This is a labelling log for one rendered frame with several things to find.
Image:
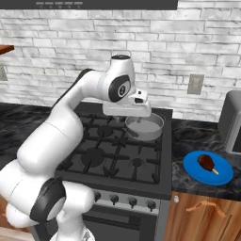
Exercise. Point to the grey metal pot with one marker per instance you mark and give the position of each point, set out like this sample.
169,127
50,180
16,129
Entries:
145,127

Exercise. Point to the wooden shelf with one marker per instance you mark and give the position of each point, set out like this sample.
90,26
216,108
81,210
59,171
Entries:
6,49

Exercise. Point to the wooden cupboard door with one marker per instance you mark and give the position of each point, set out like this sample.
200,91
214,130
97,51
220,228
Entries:
202,218

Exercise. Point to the dark extractor hood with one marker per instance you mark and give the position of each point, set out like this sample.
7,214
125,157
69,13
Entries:
106,4

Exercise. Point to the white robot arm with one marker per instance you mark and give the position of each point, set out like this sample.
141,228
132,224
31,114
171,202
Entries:
59,131

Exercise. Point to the blue round plate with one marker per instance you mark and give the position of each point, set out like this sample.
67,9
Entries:
207,168

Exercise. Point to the black hob knob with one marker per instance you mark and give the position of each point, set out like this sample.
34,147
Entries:
97,196
114,198
132,201
151,205

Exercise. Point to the brown drumstick meat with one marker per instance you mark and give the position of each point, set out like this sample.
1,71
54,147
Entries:
206,162

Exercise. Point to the black oven door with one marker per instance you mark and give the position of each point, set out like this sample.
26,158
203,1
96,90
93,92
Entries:
120,226

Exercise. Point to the grey wall socket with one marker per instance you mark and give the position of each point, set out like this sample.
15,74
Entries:
195,84
3,72

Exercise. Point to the grey microwave oven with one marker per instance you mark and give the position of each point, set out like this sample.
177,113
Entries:
231,122

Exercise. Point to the black gas hob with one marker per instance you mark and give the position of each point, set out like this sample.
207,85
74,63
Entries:
116,147

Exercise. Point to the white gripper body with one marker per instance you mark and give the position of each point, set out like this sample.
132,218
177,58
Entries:
125,109

